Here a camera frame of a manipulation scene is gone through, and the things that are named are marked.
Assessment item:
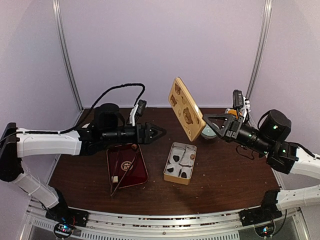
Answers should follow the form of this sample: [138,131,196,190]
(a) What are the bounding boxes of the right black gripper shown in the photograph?
[202,114,273,156]

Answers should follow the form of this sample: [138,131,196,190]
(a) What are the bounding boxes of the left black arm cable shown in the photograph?
[0,83,146,141]

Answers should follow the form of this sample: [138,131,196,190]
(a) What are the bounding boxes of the patterned mug orange inside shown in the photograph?
[224,108,243,119]

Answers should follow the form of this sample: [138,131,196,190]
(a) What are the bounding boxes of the circuit board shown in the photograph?
[53,223,74,239]
[254,225,275,238]

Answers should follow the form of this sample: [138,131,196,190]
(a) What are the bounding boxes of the tin box with paper cups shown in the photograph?
[163,142,197,186]

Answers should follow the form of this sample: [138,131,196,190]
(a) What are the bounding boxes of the left aluminium frame post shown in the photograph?
[52,0,84,112]

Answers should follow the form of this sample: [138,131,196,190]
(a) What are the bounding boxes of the aluminium frame post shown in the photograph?
[245,0,273,102]
[52,0,84,112]

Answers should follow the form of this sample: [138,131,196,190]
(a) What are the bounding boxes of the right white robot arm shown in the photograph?
[203,109,320,221]

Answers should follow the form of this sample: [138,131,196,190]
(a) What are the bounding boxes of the right circuit board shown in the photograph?
[254,225,275,238]

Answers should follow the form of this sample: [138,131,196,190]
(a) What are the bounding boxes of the right aluminium frame post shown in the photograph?
[245,0,273,102]

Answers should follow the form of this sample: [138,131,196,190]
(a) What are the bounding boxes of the left circuit board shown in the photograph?
[53,223,74,239]

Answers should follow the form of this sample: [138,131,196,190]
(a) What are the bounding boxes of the bear printed tin lid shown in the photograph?
[168,77,206,142]

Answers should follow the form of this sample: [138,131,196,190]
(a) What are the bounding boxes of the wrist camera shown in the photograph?
[128,99,147,127]
[232,89,251,119]

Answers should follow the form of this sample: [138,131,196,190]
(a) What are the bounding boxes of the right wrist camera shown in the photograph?
[232,89,251,119]

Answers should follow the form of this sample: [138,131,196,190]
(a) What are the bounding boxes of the pale blue ceramic bowl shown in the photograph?
[200,125,217,140]

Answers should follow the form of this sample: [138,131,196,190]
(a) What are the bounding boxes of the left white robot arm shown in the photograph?
[0,100,166,222]

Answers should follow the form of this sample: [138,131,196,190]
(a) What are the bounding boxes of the red lacquer tray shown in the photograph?
[106,143,149,193]

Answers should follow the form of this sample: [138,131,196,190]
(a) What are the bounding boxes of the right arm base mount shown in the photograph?
[239,190,282,227]

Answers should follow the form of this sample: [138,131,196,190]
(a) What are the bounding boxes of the front aluminium rail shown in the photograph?
[18,199,311,240]

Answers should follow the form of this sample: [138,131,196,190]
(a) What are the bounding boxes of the metal tongs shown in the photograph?
[106,148,142,197]

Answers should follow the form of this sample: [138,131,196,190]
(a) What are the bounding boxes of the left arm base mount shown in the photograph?
[44,188,89,227]

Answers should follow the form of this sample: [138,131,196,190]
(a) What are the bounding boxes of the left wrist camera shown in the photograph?
[128,99,147,127]

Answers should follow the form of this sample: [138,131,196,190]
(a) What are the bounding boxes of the white square chocolate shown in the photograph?
[111,176,119,183]

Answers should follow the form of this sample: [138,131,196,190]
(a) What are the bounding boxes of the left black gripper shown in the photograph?
[102,121,167,145]

